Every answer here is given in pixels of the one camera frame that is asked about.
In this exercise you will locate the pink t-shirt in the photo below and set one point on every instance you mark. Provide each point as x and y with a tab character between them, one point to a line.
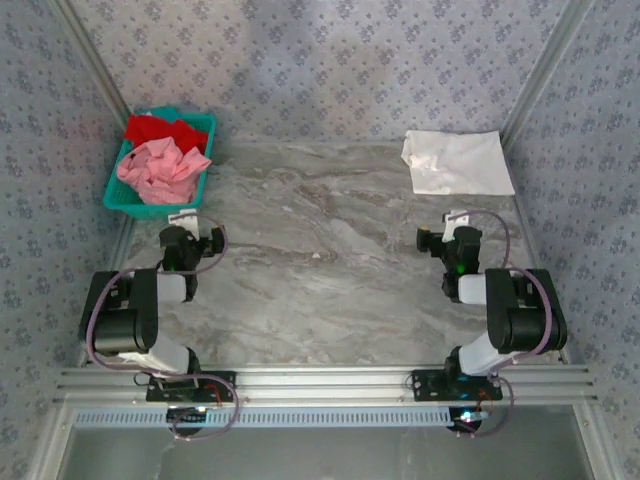
160	170

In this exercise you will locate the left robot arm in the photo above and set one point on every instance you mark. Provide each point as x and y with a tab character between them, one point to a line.
125	310

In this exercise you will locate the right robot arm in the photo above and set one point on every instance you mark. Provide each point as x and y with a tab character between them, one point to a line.
525	310

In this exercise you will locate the white folded t-shirt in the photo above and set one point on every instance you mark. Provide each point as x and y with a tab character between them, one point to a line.
465	160

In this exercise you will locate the teal plastic basket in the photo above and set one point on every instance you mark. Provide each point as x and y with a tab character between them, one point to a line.
120	200

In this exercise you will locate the red t-shirt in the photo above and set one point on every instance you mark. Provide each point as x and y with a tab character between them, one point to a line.
145	130

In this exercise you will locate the black controller board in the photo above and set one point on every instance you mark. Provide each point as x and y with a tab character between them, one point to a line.
187	422
465	422

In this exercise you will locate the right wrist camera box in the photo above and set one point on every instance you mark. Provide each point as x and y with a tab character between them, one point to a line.
452	222

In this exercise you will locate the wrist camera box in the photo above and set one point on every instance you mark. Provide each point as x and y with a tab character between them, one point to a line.
452	222
185	220

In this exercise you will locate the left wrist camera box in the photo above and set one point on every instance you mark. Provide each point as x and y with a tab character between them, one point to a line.
185	220

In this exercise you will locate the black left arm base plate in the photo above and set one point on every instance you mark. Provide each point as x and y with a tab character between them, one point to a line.
225	376

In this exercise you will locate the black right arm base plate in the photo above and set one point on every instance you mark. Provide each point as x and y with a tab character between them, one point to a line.
430	387

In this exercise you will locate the aluminium mounting rail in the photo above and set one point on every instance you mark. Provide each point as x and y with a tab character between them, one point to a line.
325	385

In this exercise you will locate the aluminium frame post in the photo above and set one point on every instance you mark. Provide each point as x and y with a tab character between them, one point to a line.
95	60
550	65

